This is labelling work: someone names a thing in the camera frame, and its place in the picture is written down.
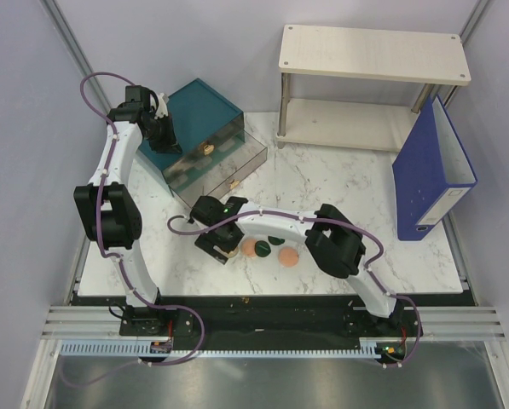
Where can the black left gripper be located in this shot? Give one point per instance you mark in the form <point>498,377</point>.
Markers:
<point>170,146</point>

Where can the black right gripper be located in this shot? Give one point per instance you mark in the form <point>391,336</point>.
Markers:
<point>206,242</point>

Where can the gold round jar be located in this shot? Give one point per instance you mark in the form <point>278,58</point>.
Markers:
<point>231,254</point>

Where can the teal drawer organizer box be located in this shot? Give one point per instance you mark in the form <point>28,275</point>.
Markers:
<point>192,100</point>

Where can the dark green puff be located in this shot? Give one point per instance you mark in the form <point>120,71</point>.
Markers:
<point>262,248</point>
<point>276,241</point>

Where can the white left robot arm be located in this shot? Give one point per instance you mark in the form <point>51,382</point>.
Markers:
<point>109,214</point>

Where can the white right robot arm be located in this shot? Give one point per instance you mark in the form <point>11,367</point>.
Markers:
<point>333,242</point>

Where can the peach sponge left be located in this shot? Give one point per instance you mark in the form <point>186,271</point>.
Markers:
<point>248,247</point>

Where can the peach sponge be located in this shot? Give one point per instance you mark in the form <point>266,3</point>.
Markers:
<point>248,247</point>
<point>288,257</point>

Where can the peach sponge right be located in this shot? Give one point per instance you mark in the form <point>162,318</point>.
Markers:
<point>288,257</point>

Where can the beige two-tier shelf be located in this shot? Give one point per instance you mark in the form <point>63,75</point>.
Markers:
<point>369,56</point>

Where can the blue lever arch binder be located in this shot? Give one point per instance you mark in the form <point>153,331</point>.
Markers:
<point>432,173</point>

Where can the light blue cable duct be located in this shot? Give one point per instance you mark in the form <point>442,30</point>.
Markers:
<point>151,349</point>

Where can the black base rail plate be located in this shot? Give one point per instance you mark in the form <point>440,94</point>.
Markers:
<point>342,320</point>

